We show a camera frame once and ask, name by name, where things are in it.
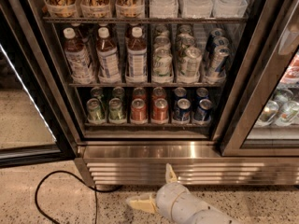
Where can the blue silver tall can front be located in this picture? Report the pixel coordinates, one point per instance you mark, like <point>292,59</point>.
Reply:
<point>218,61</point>

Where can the green soda can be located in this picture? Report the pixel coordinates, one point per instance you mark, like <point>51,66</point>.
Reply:
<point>98,93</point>
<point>118,92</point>
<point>116,109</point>
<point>96,113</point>

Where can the brown tea bottle left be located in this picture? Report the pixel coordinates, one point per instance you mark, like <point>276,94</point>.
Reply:
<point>78,58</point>

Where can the green soda can front left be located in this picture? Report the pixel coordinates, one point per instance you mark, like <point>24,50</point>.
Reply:
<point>96,113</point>

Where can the green soda can back left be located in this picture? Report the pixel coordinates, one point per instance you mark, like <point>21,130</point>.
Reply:
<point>98,93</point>

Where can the red coke can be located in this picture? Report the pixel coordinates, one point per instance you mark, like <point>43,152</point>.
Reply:
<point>158,92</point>
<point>140,93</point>
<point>160,110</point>
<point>138,110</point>

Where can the green soda can back right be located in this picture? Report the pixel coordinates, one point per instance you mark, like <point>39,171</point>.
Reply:
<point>118,92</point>

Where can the stainless steel fridge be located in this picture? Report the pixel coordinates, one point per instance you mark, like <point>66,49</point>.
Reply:
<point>127,152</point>

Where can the white green can front left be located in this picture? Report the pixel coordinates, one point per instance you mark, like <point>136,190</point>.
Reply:
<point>161,65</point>

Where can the white green can front right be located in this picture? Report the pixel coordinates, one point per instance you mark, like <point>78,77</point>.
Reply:
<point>189,62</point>

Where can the brown tea bottle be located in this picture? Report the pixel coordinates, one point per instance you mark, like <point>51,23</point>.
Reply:
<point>137,55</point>
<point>78,58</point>
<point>108,55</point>

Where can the blue pepsi can front left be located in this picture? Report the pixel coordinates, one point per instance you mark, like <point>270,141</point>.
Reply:
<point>182,110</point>

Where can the blue pepsi can front right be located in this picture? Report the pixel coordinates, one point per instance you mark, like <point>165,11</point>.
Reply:
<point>203,110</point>

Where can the blue pepsi can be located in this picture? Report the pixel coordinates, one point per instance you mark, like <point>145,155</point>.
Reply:
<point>201,93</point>
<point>180,93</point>
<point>203,110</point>
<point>182,110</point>

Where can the white green can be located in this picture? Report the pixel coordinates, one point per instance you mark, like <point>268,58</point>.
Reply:
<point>161,65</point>
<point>189,62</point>

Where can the green soda can front right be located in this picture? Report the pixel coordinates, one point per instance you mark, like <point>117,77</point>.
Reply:
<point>116,109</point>

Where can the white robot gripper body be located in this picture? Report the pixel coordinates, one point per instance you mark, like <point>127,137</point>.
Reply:
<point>167,197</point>

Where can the blue pepsi can back left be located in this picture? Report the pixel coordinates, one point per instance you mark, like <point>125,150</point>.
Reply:
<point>180,93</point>

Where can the brown tea bottle right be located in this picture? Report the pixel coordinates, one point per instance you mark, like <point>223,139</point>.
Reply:
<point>137,55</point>

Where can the open glass fridge door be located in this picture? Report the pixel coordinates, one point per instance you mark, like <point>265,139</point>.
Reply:
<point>29,131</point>

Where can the brown tea bottle middle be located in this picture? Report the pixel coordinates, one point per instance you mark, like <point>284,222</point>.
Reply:
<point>108,55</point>

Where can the blue pepsi can back right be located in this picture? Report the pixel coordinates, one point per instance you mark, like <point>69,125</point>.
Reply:
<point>201,93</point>

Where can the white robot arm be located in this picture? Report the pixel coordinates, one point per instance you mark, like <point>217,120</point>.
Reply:
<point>220,217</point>

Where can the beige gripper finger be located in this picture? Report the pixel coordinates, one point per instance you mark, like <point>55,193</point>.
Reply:
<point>170,175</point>
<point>144,202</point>

